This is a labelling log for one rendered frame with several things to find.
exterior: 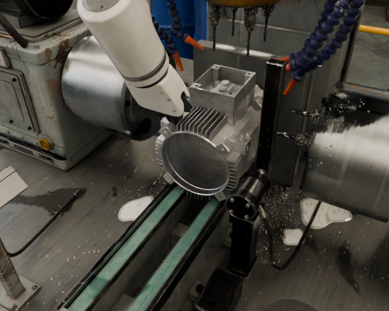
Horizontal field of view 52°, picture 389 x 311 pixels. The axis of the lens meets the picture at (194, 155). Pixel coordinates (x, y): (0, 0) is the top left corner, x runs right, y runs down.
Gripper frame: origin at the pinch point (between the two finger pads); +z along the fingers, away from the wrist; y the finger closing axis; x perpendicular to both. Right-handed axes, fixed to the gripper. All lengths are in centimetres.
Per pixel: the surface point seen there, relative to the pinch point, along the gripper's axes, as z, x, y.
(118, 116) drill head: 6.3, -1.6, -16.6
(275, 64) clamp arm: -12.3, 7.9, 19.5
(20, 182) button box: -9.8, -25.3, -16.0
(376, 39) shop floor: 280, 262, 8
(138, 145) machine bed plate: 36.2, 2.3, -26.8
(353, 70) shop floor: 238, 191, 3
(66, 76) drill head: 3.0, 3.1, -33.2
